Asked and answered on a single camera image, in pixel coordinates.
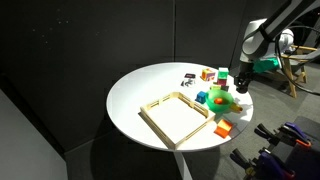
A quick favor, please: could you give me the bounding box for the purple orange clamp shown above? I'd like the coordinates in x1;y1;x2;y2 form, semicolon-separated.
254;122;312;147

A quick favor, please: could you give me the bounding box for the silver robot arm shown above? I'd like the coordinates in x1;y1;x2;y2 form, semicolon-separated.
234;0;320;94

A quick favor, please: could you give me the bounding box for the purple orange picture cube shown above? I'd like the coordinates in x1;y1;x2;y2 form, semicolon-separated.
201;68;215;81

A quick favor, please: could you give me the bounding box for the small orange ball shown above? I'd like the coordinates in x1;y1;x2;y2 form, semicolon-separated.
214;98;223;104

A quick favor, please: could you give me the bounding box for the green plastic bowl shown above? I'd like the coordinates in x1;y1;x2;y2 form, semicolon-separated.
205;90;234;113

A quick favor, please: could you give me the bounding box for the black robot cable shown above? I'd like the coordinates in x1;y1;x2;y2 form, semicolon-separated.
241;24;320;98

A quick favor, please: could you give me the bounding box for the black checkered cube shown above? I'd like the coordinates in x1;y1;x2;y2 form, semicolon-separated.
181;73;196;87

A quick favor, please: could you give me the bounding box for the blue cube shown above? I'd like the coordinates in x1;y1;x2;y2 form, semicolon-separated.
195;91;207;104

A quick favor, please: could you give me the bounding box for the wooden chair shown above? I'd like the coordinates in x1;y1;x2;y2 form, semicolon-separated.
282;45;316;98

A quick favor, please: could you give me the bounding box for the yellow green soft cube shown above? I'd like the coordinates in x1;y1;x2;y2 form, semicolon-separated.
210;85;221;90

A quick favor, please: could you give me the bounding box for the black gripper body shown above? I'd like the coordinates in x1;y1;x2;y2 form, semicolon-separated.
234;74;251;93

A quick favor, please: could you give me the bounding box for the orange block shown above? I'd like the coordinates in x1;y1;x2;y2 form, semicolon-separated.
214;119;233;138

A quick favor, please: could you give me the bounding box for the magenta soft cube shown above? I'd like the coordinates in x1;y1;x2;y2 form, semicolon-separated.
217;79;227;86

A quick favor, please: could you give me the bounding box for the wooden tray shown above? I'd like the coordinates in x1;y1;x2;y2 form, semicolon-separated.
140;92;215;150

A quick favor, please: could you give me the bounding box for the yellow toy banana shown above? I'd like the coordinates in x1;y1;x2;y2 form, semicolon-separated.
230;103;243;113

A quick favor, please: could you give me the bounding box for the purple black clamp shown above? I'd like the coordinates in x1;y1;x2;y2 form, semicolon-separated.
230;149;296;180

